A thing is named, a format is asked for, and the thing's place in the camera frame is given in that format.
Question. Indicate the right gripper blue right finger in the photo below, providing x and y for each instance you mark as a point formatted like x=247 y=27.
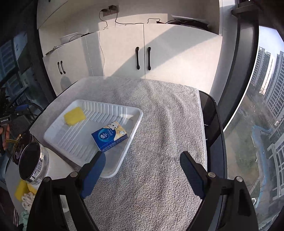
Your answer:
x=195 y=174

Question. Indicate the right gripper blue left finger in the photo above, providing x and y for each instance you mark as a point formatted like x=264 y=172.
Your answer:
x=90 y=173

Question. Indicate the dark blue tissue pack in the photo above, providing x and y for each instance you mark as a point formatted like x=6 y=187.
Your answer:
x=109 y=136

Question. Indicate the small yellow sponge block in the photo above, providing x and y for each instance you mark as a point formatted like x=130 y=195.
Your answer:
x=74 y=116

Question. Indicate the cream knotted rope toy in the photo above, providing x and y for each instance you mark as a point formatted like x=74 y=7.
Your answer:
x=27 y=201

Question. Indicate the large yellow sponge block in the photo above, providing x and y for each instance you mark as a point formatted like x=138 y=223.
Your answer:
x=24 y=188

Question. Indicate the green cloth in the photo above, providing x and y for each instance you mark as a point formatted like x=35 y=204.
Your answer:
x=24 y=219

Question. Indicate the person's left hand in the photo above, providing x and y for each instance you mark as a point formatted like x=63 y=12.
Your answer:
x=5 y=134

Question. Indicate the dark glass cup with straw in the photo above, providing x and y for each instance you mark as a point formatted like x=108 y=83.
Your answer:
x=19 y=144

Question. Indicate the grey towel mat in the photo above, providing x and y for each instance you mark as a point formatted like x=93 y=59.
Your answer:
x=150 y=190

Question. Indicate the white mug with chrome lid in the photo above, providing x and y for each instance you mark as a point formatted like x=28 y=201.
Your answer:
x=36 y=163

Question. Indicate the white lower cabinet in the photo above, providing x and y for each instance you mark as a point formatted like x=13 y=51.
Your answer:
x=164 y=52

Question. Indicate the black items on counter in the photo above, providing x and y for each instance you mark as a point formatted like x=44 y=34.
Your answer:
x=190 y=22

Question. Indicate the wall power outlet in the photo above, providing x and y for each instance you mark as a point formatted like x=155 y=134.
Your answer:
x=112 y=9

